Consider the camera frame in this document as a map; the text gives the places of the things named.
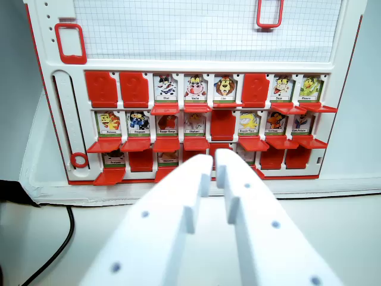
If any long black cable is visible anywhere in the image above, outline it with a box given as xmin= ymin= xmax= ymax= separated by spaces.
xmin=21 ymin=205 xmax=76 ymax=286

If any red and white game board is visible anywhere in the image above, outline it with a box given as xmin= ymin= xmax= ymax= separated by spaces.
xmin=22 ymin=0 xmax=366 ymax=186

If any red board flap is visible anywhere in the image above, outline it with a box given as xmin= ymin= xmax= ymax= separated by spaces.
xmin=209 ymin=142 xmax=234 ymax=172

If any black box with white label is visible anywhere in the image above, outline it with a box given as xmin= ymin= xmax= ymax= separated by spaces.
xmin=0 ymin=179 xmax=41 ymax=208

